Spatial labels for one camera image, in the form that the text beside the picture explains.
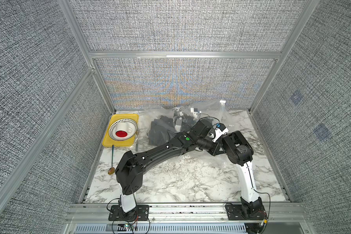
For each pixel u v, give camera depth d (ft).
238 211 2.40
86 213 2.46
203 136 1.94
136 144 3.26
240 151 1.95
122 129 3.26
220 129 2.10
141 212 2.41
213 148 2.07
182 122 2.77
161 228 2.30
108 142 3.30
